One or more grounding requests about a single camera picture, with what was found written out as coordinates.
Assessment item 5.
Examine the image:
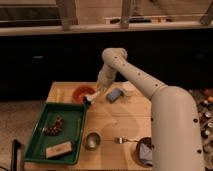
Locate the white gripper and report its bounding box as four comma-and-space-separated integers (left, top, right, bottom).
97, 64, 116, 94

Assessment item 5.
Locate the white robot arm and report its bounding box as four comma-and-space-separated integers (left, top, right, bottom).
98, 48, 205, 171

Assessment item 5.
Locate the red bowl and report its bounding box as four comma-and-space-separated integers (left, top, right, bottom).
72, 85, 95, 104

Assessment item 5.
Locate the dark brown bowl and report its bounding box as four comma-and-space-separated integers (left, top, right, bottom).
136, 137, 153, 167

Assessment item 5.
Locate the grey cloth in bowl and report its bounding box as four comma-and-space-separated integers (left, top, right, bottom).
139, 144, 153, 166

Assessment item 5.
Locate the blue grey sponge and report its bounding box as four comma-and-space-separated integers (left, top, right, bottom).
106, 88, 123, 103

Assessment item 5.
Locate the white round container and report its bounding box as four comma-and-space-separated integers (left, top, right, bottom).
121, 81, 136, 97

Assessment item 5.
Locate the small metal cup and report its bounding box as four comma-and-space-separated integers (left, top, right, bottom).
85, 132, 101, 150

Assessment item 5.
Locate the silver fork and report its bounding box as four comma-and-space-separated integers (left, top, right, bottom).
114, 137, 139, 144

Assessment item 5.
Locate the green plastic tray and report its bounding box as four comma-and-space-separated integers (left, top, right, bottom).
24, 103, 86, 165

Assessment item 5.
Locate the bunch of red grapes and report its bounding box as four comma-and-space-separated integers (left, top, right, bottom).
44, 116, 64, 136

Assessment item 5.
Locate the wooden block in tray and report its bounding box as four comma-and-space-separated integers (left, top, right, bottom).
46, 141, 72, 158

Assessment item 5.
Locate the black pole stand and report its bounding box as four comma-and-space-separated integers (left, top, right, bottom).
10, 139, 21, 171

